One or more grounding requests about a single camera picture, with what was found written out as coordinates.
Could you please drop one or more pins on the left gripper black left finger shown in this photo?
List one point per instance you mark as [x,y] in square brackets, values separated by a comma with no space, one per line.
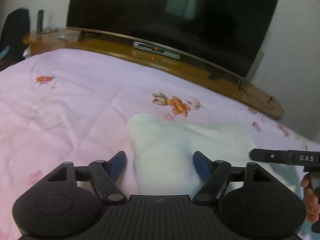
[116,165]

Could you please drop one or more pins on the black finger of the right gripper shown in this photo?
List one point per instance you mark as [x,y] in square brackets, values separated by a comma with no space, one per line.
[270,156]

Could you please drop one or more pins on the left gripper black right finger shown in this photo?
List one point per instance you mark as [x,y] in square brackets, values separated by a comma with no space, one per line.
[203,166]

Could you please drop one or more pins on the white knitted sock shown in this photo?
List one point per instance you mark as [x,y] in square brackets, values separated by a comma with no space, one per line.
[162,146]

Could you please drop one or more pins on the dark chair with clothes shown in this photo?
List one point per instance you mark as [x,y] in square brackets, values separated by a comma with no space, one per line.
[16,26]

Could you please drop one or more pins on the person's right hand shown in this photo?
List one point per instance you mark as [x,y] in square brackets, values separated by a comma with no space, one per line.
[311,200]

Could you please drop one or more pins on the pink floral bed sheet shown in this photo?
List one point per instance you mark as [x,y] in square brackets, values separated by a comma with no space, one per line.
[72,105]

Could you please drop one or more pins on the curved wooden TV stand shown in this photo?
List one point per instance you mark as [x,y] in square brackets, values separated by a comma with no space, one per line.
[198,72]

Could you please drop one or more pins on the silver set-top box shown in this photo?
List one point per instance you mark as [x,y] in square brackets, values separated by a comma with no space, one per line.
[156,50]

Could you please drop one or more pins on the black flat television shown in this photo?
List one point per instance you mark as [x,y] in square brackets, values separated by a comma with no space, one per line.
[226,33]

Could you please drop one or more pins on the eyeglasses on stand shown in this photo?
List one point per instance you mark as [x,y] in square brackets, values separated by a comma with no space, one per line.
[54,30]

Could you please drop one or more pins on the black remote control standing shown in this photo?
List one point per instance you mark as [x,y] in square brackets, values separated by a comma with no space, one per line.
[40,16]

